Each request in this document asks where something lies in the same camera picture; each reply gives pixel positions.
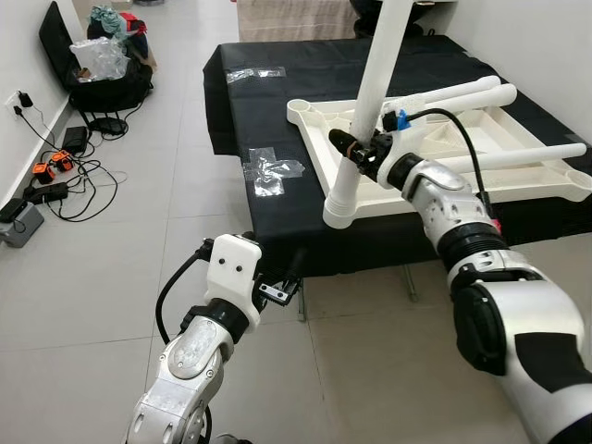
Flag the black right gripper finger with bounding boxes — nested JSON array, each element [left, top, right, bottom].
[[328, 129, 371, 160]]

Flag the black tablecloth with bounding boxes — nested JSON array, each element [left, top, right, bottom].
[[202, 35, 592, 278]]

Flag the clear tape strip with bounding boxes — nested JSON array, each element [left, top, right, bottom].
[[225, 67, 288, 86]]

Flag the large black round bowl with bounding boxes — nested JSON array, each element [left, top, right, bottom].
[[348, 0, 454, 40]]

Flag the beige woven mat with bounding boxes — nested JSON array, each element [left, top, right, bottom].
[[238, 0, 362, 43]]

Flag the white plastic table top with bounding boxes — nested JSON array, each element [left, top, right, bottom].
[[287, 79, 592, 230]]

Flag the black router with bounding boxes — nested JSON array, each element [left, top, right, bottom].
[[91, 116, 130, 137]]

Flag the black power adapter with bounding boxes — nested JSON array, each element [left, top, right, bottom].
[[62, 126, 91, 154]]

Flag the black power strip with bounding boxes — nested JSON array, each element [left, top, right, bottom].
[[23, 183, 71, 204]]

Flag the grey box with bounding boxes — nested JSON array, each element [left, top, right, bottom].
[[0, 199, 45, 249]]

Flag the clear plastic bag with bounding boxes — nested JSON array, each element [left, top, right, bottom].
[[72, 37, 130, 82]]

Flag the red cloth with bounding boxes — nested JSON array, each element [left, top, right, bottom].
[[120, 9, 149, 36]]

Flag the teal cloth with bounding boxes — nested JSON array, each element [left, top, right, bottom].
[[90, 5, 126, 38]]

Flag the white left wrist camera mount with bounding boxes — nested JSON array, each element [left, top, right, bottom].
[[203, 235, 263, 320]]

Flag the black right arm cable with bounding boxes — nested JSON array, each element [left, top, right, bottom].
[[405, 106, 505, 232]]

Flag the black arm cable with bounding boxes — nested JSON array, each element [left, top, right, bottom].
[[154, 239, 214, 345], [405, 106, 505, 232]]

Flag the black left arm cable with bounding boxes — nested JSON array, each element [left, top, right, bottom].
[[154, 239, 214, 345]]

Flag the black floor cables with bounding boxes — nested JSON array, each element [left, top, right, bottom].
[[18, 102, 119, 223]]

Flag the black wall plug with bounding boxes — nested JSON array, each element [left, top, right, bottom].
[[7, 90, 34, 117]]

